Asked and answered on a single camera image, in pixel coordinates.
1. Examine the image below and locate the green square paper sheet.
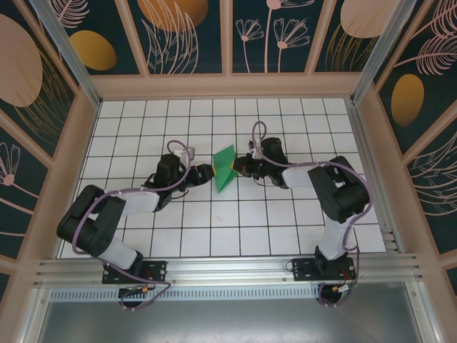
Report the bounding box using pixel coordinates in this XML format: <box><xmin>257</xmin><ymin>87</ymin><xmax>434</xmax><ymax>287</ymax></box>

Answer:
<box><xmin>211</xmin><ymin>144</ymin><xmax>238</xmax><ymax>194</ymax></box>

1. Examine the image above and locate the grey metal sheet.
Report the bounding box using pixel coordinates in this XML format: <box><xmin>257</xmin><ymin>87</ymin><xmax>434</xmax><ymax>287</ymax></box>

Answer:
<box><xmin>31</xmin><ymin>282</ymin><xmax>440</xmax><ymax>343</ymax></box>

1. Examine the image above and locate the long aluminium mounting rail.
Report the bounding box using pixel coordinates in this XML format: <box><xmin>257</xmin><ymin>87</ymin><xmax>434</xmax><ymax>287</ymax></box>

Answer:
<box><xmin>34</xmin><ymin>253</ymin><xmax>424</xmax><ymax>287</ymax></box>

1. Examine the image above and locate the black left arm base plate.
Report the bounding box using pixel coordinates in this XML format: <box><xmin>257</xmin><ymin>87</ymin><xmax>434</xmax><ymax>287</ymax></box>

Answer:
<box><xmin>102</xmin><ymin>259</ymin><xmax>168</xmax><ymax>285</ymax></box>

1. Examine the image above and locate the aluminium side rail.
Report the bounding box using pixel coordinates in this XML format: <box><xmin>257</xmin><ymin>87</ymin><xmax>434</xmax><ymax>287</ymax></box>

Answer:
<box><xmin>344</xmin><ymin>96</ymin><xmax>404</xmax><ymax>254</ymax></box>

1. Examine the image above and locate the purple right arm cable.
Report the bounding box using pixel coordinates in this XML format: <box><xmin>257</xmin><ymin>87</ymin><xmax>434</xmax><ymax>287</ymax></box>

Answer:
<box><xmin>251</xmin><ymin>120</ymin><xmax>374</xmax><ymax>308</ymax></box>

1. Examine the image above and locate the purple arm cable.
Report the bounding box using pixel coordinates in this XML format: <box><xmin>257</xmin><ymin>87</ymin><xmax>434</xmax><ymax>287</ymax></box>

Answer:
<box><xmin>251</xmin><ymin>120</ymin><xmax>374</xmax><ymax>308</ymax></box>
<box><xmin>71</xmin><ymin>139</ymin><xmax>190</xmax><ymax>312</ymax></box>

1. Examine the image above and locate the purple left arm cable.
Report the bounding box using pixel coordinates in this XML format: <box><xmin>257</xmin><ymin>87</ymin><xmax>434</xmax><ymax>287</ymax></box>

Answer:
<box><xmin>71</xmin><ymin>139</ymin><xmax>190</xmax><ymax>312</ymax></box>

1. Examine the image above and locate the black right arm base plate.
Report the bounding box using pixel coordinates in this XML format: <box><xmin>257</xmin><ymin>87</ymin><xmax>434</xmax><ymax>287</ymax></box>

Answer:
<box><xmin>291</xmin><ymin>257</ymin><xmax>356</xmax><ymax>283</ymax></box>

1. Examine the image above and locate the slotted grey cable duct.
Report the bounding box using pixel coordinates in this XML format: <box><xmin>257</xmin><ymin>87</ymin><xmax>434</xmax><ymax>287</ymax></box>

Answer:
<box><xmin>49</xmin><ymin>288</ymin><xmax>322</xmax><ymax>301</ymax></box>

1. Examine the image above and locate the aluminium corner post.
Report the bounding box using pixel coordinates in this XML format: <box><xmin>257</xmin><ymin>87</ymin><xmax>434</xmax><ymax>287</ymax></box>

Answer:
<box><xmin>351</xmin><ymin>0</ymin><xmax>417</xmax><ymax>104</ymax></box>
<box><xmin>30</xmin><ymin>0</ymin><xmax>101</xmax><ymax>108</ymax></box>

